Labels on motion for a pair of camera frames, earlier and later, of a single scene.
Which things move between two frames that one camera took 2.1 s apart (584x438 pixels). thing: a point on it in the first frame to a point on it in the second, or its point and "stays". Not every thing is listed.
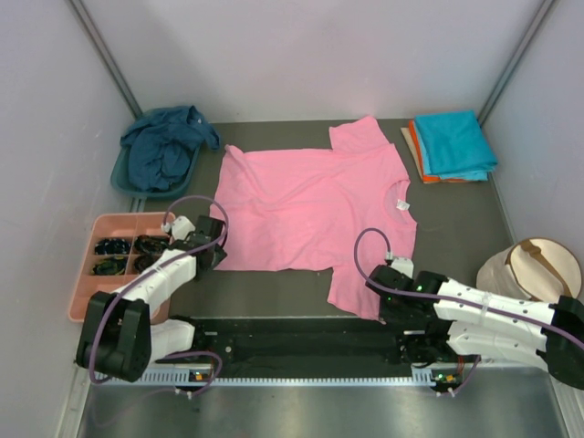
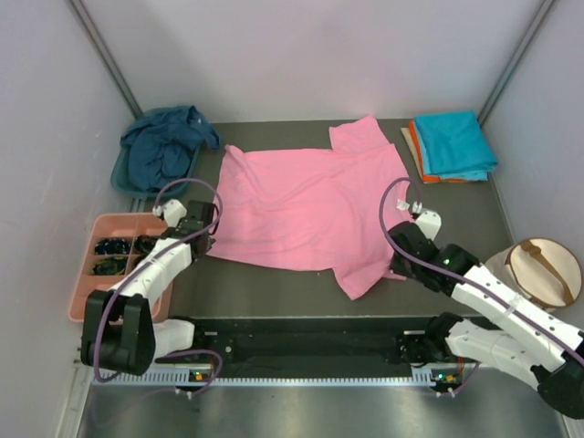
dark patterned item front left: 115,265 stays
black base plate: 289,346 stays
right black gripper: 387,314 to 396,266
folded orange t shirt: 426,178 stays
